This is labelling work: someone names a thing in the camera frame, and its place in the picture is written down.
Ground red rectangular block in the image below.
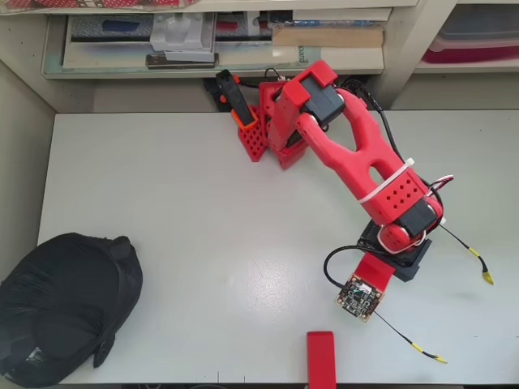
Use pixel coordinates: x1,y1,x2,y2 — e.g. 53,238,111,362
307,331,338,389

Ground black orange table clamp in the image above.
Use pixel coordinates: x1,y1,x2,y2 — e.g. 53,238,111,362
202,68,260,130

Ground red polka dot fabric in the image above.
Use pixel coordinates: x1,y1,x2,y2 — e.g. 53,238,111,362
0,0,204,13

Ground pink plastic storage container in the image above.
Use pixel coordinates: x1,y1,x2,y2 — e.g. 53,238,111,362
420,14,519,65

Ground white shelf unit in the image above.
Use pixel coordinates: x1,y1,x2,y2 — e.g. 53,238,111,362
0,0,519,113

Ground white zip tie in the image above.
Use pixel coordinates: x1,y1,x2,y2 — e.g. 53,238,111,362
358,157,415,203

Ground white molded plastic tray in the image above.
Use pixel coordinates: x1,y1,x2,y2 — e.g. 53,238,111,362
150,11,217,64

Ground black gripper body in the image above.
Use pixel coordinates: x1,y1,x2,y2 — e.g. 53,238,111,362
356,220,433,283

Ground wrist camera board red mount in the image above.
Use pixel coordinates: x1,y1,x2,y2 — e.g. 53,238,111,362
335,253,397,322

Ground wooden plank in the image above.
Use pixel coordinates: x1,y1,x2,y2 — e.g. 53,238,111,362
272,26,385,49

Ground black package with blue item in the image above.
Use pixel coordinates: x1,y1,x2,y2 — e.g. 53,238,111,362
69,14,156,44

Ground red and black package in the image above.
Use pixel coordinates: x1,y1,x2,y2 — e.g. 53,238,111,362
214,11,273,41

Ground black round sunglasses yellow-taped temples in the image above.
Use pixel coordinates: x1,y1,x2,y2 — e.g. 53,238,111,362
375,224,495,365

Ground red perforated arm base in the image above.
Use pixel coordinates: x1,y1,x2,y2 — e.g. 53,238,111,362
237,80,311,171

